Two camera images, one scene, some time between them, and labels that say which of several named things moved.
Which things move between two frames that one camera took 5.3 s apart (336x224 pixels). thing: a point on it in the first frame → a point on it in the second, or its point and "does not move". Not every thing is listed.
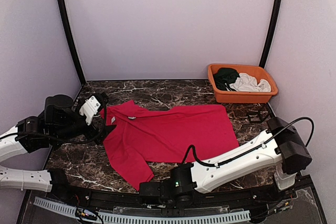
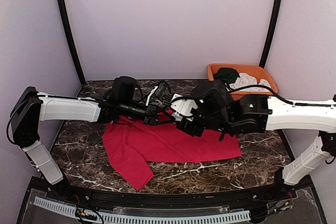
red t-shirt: (187, 134) does not move
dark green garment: (226, 76) does not move
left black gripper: (92, 135) → (151, 117)
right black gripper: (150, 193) → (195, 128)
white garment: (247, 82) does not move
